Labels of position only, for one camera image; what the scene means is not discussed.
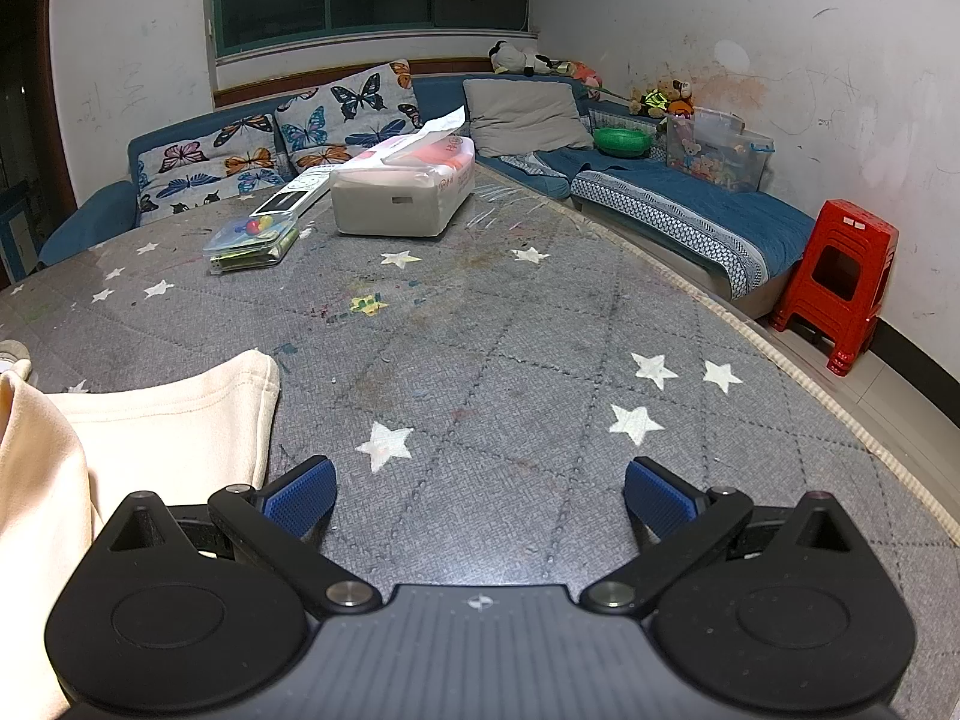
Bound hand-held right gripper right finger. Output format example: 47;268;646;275
579;456;865;616

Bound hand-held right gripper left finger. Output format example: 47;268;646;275
94;456;382;616

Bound cream garment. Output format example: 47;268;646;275
0;349;280;720

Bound grey star-patterned table cover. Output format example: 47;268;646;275
0;157;960;720

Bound blue patterned sofa cover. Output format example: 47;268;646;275
499;146;818;302

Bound white handheld device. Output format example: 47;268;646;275
253;165;335;218

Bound stacked red plastic stools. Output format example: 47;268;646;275
769;199;901;377

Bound white tissue pack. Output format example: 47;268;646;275
330;106;478;238

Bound butterfly print cushion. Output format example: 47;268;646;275
136;114;290;224
274;58;425;173

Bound clear plastic storage box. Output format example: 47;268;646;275
663;108;775;195

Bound blue sofa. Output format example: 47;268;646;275
37;71;818;318

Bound green plastic bowl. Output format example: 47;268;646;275
592;127;653;159

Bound brown teddy bear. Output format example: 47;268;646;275
628;75;695;120

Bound grey cushion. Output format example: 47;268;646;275
462;78;595;159

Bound black and white plush toy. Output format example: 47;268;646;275
489;40;575;78

